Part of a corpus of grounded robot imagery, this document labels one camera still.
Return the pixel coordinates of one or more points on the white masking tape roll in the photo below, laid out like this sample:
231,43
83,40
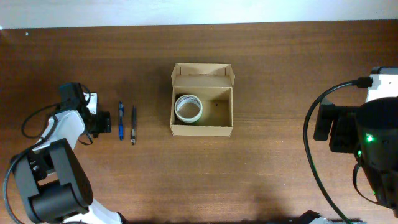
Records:
188,108

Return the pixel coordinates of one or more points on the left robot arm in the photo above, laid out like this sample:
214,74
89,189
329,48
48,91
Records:
51,182

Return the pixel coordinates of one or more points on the blue pen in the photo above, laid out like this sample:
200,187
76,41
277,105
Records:
121,115

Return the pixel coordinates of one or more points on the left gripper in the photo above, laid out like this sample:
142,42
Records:
104,122

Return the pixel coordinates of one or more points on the open cardboard box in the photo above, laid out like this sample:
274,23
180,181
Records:
213,85

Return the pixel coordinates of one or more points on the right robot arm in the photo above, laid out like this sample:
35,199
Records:
369,132

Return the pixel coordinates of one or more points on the black pen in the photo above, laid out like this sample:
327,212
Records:
133,130

